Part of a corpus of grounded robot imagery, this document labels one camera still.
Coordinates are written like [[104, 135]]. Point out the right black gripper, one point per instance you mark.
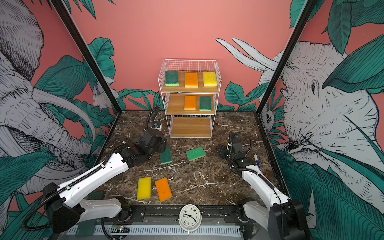
[[222, 155]]

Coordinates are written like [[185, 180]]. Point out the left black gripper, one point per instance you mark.
[[162, 146]]

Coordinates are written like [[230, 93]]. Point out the dark green sponge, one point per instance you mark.
[[166, 157], [172, 79], [205, 104]]

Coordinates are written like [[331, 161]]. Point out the light green yellow sponge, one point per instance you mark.
[[195, 154]]

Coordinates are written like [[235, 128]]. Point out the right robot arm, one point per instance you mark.
[[264, 186]]

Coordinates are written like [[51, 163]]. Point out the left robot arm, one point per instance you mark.
[[65, 205]]

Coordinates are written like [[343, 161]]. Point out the blue capped marker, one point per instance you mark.
[[257, 161]]

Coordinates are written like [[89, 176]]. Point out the orange sponge tilted front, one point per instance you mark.
[[163, 189]]

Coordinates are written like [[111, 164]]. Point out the yellow sponge on table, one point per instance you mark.
[[144, 188]]

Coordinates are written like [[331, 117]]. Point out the white analog clock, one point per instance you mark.
[[190, 218]]

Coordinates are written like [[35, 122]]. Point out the white wire wooden shelf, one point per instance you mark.
[[190, 91]]

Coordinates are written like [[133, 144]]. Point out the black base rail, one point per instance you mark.
[[137, 213]]

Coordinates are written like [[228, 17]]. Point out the white slotted cable duct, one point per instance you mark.
[[165, 230]]

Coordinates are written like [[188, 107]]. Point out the black frame post left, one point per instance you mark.
[[66, 18]]

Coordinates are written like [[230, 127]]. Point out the black frame post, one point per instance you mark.
[[66, 18], [298, 29]]

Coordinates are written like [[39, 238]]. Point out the black frame post right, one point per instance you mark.
[[298, 29]]

